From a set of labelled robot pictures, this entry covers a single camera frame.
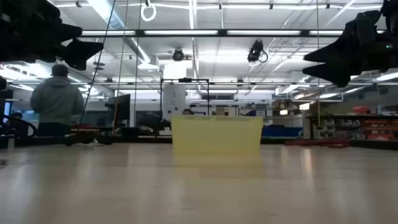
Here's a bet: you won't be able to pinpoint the silver ventilation duct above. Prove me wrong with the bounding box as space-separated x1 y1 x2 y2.
88 0 153 65

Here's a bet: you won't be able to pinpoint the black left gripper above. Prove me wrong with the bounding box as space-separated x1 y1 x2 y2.
0 0 104 72

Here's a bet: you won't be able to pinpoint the overhead LED light bar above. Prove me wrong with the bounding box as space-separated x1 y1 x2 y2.
79 29 386 39

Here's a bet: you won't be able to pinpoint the black looped cable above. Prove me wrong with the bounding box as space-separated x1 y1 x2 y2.
0 114 37 138

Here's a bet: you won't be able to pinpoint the white cylindrical tank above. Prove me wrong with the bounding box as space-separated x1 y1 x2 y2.
162 84 187 121

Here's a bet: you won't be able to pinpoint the black ceiling camera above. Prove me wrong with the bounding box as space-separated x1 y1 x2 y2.
247 40 269 65

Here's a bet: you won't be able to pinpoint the red hose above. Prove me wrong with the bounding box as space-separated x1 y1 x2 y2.
284 138 352 147

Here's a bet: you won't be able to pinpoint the white cable loop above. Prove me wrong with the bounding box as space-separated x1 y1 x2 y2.
140 2 157 22

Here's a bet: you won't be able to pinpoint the blue bin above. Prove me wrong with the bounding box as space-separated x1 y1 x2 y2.
261 125 304 138

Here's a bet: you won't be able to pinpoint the yellow translucent plastic bin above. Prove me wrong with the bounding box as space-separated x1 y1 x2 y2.
170 115 264 156

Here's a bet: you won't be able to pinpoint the black computer monitor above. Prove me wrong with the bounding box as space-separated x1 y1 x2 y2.
107 94 131 128

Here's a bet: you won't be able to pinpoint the red storage bins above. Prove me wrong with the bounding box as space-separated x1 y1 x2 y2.
361 119 398 141

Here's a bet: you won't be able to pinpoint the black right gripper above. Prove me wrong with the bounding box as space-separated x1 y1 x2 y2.
303 10 398 88

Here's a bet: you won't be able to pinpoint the dark storage shelf unit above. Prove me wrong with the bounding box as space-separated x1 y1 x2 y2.
305 113 398 141

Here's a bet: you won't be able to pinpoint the vertical hanging cord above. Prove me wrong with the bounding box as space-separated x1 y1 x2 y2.
315 0 322 129

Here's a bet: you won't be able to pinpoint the black hanging cable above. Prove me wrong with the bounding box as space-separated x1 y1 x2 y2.
79 0 117 126

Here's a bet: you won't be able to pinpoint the black metal frame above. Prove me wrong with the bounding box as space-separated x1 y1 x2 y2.
160 78 211 116

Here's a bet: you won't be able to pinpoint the thin dark hanging cable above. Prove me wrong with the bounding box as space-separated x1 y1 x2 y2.
133 0 143 128

